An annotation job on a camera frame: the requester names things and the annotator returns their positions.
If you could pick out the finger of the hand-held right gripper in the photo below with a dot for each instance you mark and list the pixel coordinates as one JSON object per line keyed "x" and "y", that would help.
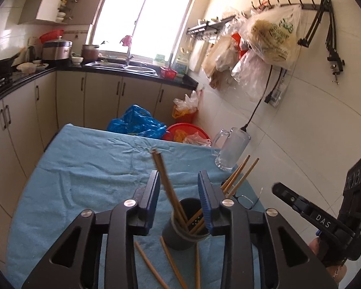
{"x": 300, "y": 206}

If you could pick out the black wall rack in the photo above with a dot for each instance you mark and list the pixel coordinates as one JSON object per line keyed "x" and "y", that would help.
{"x": 210, "y": 26}

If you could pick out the steel sink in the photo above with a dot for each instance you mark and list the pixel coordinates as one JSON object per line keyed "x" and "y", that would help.
{"x": 120, "y": 66}

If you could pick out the blue tablecloth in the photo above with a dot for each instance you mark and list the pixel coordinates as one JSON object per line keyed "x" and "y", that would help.
{"x": 93, "y": 180}

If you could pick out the red plastic basin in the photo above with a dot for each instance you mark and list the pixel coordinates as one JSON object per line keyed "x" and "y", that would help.
{"x": 180, "y": 128}

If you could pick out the beige base cabinets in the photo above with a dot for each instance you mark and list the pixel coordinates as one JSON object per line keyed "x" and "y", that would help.
{"x": 102, "y": 99}

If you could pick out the clear glass mug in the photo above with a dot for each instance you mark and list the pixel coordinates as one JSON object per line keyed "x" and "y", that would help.
{"x": 233, "y": 150}

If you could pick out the orange bin with plastic bag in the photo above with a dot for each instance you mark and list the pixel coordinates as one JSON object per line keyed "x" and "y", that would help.
{"x": 185, "y": 108}

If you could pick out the white plates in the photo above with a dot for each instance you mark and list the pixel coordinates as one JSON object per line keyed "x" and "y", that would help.
{"x": 30, "y": 67}

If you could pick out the white bowl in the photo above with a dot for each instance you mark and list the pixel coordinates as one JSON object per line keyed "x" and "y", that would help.
{"x": 77, "y": 60}

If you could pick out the green and white container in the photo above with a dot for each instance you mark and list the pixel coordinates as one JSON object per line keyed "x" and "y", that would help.
{"x": 181, "y": 64}

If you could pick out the red plastic colander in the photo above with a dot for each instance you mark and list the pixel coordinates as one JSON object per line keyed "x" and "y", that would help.
{"x": 49, "y": 36}

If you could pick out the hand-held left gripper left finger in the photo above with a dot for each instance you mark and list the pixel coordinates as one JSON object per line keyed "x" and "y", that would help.
{"x": 152, "y": 204}

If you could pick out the grey utensil holder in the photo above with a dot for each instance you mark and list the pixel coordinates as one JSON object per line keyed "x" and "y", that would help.
{"x": 177, "y": 237}

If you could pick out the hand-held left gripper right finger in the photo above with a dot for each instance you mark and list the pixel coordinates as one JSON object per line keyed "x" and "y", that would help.
{"x": 204, "y": 204}

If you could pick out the dark-framed eyeglasses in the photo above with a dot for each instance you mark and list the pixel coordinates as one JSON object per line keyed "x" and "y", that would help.
{"x": 243, "y": 201}

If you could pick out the kitchen window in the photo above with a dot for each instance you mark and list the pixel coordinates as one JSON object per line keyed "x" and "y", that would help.
{"x": 144, "y": 18}

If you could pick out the black wok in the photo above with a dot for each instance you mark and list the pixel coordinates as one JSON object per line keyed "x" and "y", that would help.
{"x": 3, "y": 64}

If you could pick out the white wall socket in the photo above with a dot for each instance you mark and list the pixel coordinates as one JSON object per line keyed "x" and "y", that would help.
{"x": 276, "y": 94}

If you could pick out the person's right hand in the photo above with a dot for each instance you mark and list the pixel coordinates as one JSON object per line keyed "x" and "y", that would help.
{"x": 314, "y": 246}

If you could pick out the black gas stove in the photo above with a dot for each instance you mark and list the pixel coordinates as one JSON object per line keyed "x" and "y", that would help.
{"x": 0, "y": 85}

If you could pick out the brown cooking pot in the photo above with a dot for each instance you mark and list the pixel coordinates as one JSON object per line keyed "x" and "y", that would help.
{"x": 90, "y": 53}

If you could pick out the bunch of hanging plastic bags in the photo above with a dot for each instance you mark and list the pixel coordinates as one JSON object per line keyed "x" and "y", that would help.
{"x": 228, "y": 60}

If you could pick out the single wooden chopstick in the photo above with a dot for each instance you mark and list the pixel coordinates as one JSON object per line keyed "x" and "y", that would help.
{"x": 166, "y": 174}
{"x": 161, "y": 173}

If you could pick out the pink cloth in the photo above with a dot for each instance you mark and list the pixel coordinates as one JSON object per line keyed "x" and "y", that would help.
{"x": 126, "y": 40}

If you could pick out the black wall hook rail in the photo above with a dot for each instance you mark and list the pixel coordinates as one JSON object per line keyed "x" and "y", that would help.
{"x": 288, "y": 5}

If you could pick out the set of wooden chopsticks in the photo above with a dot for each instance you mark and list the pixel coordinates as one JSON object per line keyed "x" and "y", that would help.
{"x": 197, "y": 265}

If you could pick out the large hanging plastic bag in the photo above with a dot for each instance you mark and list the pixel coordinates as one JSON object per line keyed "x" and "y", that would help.
{"x": 270, "y": 42}

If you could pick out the small red basket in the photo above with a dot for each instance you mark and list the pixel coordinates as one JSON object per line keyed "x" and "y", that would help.
{"x": 168, "y": 72}

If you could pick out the open upper cabinet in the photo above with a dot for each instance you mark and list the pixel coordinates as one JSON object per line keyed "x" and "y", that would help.
{"x": 63, "y": 9}

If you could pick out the blue plastic bag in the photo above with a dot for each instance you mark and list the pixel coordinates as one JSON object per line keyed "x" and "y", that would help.
{"x": 132, "y": 123}

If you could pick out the silver rice cooker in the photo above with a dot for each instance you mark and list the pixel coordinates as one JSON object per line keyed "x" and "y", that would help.
{"x": 57, "y": 51}

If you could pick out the metal sink faucet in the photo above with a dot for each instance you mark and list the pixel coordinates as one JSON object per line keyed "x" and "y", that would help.
{"x": 129, "y": 58}

